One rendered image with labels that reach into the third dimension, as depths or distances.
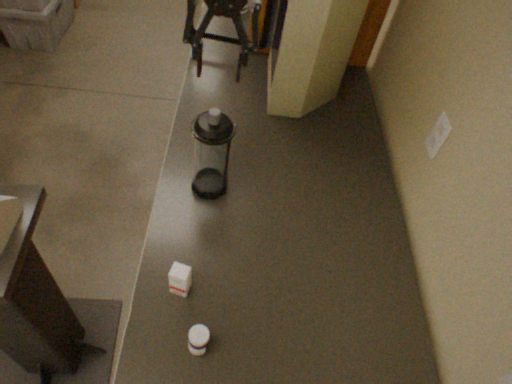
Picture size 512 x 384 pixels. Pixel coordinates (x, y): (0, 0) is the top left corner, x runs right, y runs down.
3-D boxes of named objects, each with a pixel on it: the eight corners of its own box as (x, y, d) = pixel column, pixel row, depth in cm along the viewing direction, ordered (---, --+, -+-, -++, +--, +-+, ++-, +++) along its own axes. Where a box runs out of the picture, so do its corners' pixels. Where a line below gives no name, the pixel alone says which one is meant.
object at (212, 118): (233, 122, 100) (236, 101, 95) (230, 148, 95) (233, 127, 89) (196, 117, 100) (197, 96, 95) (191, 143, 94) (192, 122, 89)
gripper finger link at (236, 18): (227, -6, 73) (234, -8, 72) (245, 46, 81) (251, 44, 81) (225, 4, 70) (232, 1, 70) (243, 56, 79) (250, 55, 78)
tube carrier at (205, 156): (230, 171, 116) (238, 113, 99) (227, 200, 109) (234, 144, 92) (192, 166, 115) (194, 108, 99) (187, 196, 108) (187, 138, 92)
